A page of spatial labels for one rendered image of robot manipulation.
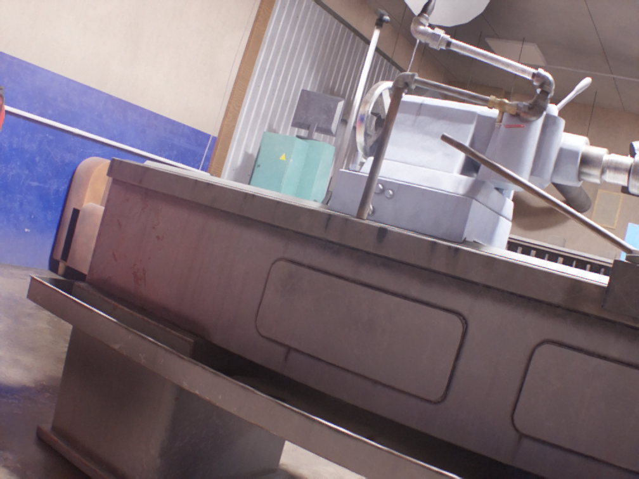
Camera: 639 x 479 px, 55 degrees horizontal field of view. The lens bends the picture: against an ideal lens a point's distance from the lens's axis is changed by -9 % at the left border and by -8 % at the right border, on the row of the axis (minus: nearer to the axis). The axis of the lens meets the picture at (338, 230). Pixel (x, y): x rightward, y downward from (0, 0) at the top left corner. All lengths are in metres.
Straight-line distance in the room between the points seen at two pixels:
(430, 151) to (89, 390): 1.07
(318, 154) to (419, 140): 3.86
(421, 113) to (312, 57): 5.21
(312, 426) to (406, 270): 0.35
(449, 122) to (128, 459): 1.13
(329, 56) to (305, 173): 1.96
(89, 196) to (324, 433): 3.65
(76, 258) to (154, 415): 3.05
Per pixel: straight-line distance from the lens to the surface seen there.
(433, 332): 1.26
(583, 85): 1.52
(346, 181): 1.51
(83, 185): 4.67
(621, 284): 1.14
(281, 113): 6.45
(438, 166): 1.46
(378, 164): 1.37
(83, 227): 4.59
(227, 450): 1.84
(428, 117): 1.55
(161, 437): 1.64
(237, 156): 6.05
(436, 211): 1.40
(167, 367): 1.42
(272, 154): 5.37
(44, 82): 4.64
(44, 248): 4.86
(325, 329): 1.37
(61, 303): 1.72
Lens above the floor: 0.78
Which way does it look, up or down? 1 degrees up
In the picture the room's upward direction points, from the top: 16 degrees clockwise
